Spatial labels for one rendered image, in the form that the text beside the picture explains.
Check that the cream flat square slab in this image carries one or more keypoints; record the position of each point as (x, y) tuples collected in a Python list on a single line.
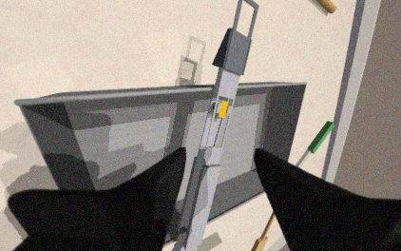
[(211, 243)]

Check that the red block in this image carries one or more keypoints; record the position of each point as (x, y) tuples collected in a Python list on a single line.
[(328, 5)]

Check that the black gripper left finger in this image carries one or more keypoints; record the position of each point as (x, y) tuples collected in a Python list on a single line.
[(132, 216)]

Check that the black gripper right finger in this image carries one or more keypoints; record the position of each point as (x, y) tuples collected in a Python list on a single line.
[(315, 215)]

